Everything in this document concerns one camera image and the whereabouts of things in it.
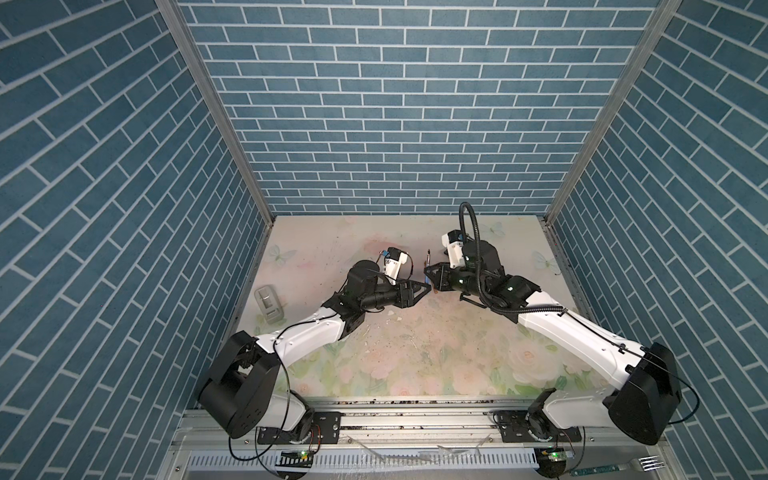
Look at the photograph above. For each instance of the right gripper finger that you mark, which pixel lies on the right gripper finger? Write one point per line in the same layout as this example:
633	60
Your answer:
435	268
428	280

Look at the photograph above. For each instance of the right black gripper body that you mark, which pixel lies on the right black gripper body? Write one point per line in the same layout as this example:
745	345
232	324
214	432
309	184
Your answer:
456	279

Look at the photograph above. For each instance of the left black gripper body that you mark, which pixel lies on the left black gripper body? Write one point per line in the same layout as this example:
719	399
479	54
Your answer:
385	295

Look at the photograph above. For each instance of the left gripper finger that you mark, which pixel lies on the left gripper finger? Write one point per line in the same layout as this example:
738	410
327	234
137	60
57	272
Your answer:
417	285
416	297

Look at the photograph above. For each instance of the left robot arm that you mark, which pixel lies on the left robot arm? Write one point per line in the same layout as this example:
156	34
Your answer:
238	391

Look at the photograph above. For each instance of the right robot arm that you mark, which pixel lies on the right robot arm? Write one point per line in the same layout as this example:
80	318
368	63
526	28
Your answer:
643	389

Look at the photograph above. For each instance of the grey stapler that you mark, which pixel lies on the grey stapler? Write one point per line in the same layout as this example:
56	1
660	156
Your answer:
269	304

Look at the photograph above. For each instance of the metal fork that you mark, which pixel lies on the metal fork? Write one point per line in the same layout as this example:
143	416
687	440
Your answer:
642	465

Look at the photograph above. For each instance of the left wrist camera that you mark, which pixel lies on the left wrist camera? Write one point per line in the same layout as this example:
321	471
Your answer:
394	259

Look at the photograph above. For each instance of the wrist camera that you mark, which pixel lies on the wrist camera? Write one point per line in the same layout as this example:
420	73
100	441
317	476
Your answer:
394	259
453	242

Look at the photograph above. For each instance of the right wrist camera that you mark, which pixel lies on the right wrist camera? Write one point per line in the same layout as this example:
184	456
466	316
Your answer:
453	242

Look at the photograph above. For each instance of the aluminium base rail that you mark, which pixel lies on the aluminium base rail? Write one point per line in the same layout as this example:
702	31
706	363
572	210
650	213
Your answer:
398	438

